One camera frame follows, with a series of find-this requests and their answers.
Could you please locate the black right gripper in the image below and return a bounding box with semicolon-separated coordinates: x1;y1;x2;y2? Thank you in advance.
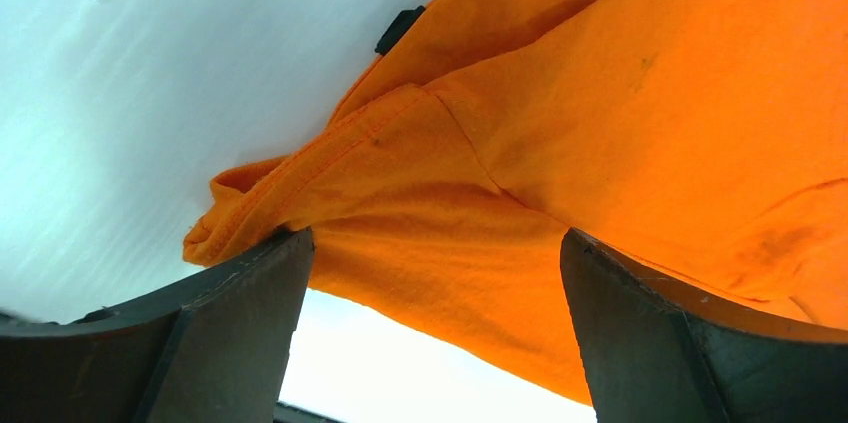
374;5;426;56

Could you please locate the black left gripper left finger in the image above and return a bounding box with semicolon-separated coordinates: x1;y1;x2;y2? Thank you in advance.
1;230;315;422

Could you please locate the orange t-shirt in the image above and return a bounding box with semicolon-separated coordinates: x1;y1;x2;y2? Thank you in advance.
183;0;847;404

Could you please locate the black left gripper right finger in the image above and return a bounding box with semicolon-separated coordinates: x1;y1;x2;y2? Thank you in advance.
560;229;847;422

